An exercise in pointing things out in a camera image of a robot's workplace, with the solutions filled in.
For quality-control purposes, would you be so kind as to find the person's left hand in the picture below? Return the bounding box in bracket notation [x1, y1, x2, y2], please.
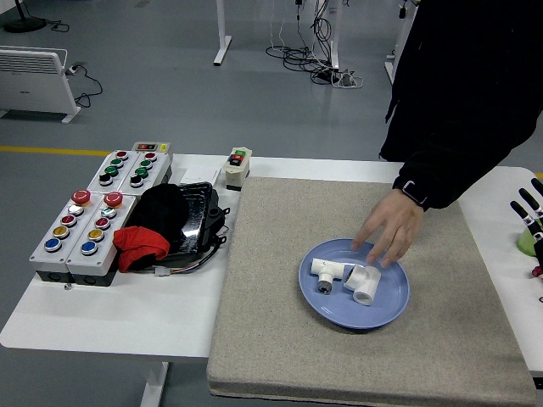
[350, 188, 425, 269]

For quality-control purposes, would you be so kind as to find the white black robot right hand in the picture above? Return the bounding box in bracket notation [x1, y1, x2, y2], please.
[510, 177, 543, 279]

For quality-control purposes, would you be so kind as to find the plain white pipe tee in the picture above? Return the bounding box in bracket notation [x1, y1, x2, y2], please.
[342, 263, 382, 306]

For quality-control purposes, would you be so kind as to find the white pipe tee metal thread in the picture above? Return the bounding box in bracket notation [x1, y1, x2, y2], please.
[311, 257, 353, 297]

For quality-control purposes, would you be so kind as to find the blue plate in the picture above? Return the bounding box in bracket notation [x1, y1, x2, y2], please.
[299, 238, 411, 331]

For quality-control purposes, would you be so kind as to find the green cup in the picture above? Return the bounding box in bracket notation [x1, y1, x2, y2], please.
[517, 226, 536, 258]

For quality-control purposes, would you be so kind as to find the wristwatch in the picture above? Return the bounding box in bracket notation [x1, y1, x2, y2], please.
[400, 180, 429, 208]

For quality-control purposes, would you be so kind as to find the grey-brown mat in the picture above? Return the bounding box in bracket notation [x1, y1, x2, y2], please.
[206, 176, 540, 407]

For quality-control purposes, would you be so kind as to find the white desk leg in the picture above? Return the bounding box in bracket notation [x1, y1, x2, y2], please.
[383, 50, 399, 85]
[213, 0, 233, 66]
[313, 0, 341, 71]

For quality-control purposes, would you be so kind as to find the person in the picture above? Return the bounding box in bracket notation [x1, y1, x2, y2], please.
[350, 0, 543, 269]

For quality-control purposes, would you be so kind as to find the black plastic tray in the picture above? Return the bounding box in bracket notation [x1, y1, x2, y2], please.
[126, 181, 216, 255]

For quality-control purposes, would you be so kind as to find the white card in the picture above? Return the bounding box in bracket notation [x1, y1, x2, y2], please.
[177, 167, 224, 187]

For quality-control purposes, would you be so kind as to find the black cloth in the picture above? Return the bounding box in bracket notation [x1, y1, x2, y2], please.
[126, 182, 191, 247]

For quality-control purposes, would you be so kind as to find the button box with green buttons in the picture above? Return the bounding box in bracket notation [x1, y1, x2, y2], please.
[87, 148, 143, 192]
[118, 150, 175, 194]

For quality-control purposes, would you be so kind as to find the red cloth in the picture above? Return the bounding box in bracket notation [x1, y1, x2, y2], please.
[113, 226, 171, 272]

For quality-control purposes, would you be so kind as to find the white table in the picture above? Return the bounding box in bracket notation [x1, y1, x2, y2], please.
[0, 153, 543, 407]

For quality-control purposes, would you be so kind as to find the button box with red mushroom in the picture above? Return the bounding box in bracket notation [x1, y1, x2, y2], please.
[66, 190, 139, 287]
[29, 189, 107, 284]

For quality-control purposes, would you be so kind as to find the white panel heater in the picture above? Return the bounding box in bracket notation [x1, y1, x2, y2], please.
[0, 45, 82, 125]

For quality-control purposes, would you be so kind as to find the black fan stand base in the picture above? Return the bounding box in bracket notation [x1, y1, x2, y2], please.
[3, 0, 48, 33]

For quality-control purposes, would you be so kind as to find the white start-stop switch box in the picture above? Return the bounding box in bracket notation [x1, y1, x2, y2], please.
[222, 147, 255, 192]

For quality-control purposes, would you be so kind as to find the black device with straps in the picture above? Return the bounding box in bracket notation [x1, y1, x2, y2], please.
[169, 188, 232, 259]

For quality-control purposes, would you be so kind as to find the black cable tangle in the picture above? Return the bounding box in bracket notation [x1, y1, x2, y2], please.
[266, 0, 340, 73]

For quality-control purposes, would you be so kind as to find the wire bundle with white connector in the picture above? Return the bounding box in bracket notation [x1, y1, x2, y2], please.
[126, 249, 221, 277]

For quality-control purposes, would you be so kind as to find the small grey switch box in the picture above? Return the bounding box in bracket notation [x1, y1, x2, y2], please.
[132, 141, 173, 153]

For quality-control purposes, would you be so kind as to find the black heater cable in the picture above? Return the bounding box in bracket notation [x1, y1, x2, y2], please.
[65, 63, 104, 109]

